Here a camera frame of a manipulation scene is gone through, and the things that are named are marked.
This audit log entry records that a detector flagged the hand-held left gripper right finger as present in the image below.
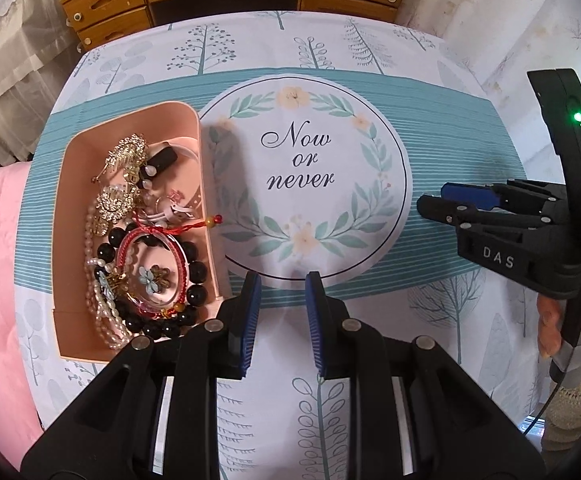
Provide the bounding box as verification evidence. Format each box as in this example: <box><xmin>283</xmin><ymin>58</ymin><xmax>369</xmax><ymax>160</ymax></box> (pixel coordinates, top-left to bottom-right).
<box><xmin>305</xmin><ymin>271</ymin><xmax>546</xmax><ymax>480</ymax></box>

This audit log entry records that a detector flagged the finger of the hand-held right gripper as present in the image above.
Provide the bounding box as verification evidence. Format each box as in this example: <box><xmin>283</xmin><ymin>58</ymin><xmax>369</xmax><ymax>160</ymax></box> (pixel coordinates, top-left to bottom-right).
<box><xmin>441</xmin><ymin>179</ymin><xmax>570</xmax><ymax>212</ymax></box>
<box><xmin>417</xmin><ymin>194</ymin><xmax>570</xmax><ymax>232</ymax></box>

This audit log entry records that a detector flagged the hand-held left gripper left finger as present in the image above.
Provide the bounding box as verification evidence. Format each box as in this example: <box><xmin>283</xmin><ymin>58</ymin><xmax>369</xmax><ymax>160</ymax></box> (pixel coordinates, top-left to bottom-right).
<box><xmin>20</xmin><ymin>272</ymin><xmax>262</xmax><ymax>480</ymax></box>

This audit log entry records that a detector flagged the black bead bracelet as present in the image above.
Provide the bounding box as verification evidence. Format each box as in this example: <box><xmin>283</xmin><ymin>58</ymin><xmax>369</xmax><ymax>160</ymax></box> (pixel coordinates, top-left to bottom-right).
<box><xmin>95</xmin><ymin>227</ymin><xmax>209</xmax><ymax>340</ymax></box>

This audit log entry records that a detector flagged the cream pearl necklace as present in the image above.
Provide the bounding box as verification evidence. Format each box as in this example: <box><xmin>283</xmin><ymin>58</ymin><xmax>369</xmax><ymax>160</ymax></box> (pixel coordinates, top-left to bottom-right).
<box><xmin>86</xmin><ymin>257</ymin><xmax>132</xmax><ymax>351</ymax></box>

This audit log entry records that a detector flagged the red string bracelet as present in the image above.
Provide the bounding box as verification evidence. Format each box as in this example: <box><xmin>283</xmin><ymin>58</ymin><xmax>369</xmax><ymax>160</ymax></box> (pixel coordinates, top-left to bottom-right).
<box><xmin>115</xmin><ymin>214</ymin><xmax>224</xmax><ymax>322</ymax></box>

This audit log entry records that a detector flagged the gold round brooch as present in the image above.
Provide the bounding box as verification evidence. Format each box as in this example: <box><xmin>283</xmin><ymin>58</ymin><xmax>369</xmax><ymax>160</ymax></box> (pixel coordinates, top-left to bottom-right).
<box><xmin>95</xmin><ymin>185</ymin><xmax>142</xmax><ymax>227</ymax></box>

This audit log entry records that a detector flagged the gold leaf brooch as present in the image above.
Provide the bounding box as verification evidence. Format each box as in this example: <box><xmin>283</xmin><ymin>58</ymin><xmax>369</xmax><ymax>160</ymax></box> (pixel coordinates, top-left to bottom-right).
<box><xmin>92</xmin><ymin>133</ymin><xmax>150</xmax><ymax>182</ymax></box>

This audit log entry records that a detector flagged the pink jewelry box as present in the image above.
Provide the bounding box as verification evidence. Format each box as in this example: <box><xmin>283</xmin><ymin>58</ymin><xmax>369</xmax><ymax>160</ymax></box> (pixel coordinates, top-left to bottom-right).
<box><xmin>50</xmin><ymin>101</ymin><xmax>224</xmax><ymax>364</ymax></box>

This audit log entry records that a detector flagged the person's right hand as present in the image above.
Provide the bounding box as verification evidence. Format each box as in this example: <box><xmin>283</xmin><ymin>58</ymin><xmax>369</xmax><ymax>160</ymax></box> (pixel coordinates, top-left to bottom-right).
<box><xmin>537</xmin><ymin>292</ymin><xmax>581</xmax><ymax>360</ymax></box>

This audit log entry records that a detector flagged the tree print tablecloth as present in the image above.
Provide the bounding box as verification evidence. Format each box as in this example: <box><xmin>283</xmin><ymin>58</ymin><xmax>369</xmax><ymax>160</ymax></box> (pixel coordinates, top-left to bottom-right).
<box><xmin>13</xmin><ymin>10</ymin><xmax>547</xmax><ymax>480</ymax></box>

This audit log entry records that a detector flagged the black cable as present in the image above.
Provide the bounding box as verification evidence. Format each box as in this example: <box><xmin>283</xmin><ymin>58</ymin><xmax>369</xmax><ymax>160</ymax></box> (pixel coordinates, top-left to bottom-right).
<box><xmin>521</xmin><ymin>384</ymin><xmax>565</xmax><ymax>436</ymax></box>

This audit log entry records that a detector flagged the white strap black watch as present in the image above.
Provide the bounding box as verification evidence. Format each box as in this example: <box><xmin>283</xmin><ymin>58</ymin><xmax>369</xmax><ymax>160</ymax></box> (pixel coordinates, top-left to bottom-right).
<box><xmin>140</xmin><ymin>142</ymin><xmax>205</xmax><ymax>225</ymax></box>

